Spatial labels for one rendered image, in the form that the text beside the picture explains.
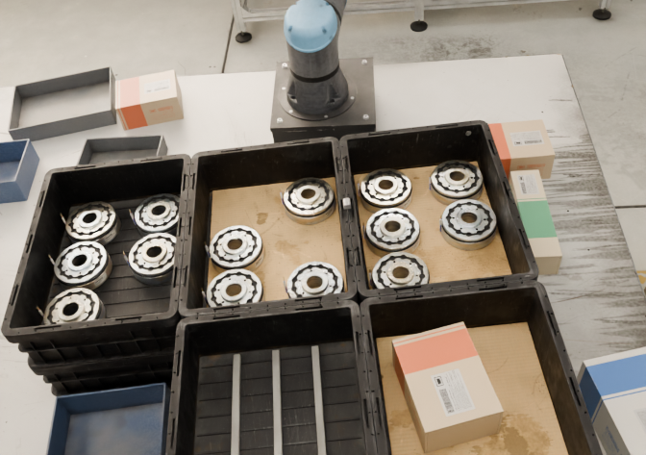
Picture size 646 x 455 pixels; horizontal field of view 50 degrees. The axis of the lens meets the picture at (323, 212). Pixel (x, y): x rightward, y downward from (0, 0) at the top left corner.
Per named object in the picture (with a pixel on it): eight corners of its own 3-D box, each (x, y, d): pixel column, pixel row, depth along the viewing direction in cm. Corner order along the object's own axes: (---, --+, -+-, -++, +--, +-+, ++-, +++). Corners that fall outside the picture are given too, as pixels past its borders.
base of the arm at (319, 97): (294, 72, 176) (290, 39, 168) (353, 76, 173) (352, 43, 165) (280, 113, 166) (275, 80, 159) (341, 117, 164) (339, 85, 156)
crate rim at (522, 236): (339, 143, 142) (338, 135, 140) (485, 127, 141) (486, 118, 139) (359, 306, 115) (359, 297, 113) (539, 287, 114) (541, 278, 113)
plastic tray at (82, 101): (115, 80, 199) (111, 65, 195) (116, 124, 186) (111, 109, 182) (21, 99, 197) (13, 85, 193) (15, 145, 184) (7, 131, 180)
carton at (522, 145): (537, 142, 166) (542, 118, 161) (550, 178, 158) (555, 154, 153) (470, 148, 167) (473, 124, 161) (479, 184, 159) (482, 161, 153)
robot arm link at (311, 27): (285, 77, 159) (277, 28, 149) (294, 41, 168) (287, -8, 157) (335, 79, 157) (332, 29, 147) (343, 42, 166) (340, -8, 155)
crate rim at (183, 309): (194, 161, 143) (191, 152, 141) (338, 143, 142) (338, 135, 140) (180, 325, 116) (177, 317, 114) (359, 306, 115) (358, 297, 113)
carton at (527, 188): (558, 274, 141) (562, 255, 136) (527, 275, 141) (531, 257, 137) (534, 188, 157) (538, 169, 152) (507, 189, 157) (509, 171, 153)
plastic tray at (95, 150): (92, 152, 179) (86, 138, 175) (168, 148, 177) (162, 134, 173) (63, 233, 161) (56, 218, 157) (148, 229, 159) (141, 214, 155)
